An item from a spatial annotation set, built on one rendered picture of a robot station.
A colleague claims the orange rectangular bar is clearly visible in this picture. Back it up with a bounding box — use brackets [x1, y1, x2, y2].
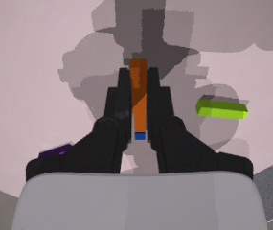
[134, 114, 146, 132]
[130, 58, 148, 114]

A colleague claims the lime green rod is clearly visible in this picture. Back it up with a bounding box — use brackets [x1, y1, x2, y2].
[195, 99, 248, 119]

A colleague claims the purple rod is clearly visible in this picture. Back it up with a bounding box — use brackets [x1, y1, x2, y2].
[38, 144, 72, 158]

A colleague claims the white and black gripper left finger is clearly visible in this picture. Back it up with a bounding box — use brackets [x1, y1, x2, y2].
[26, 68, 132, 182]

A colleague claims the small blue block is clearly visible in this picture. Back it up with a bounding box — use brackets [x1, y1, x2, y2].
[135, 132, 146, 140]

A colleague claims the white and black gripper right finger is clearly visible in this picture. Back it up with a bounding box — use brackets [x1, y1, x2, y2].
[147, 67, 253, 180]

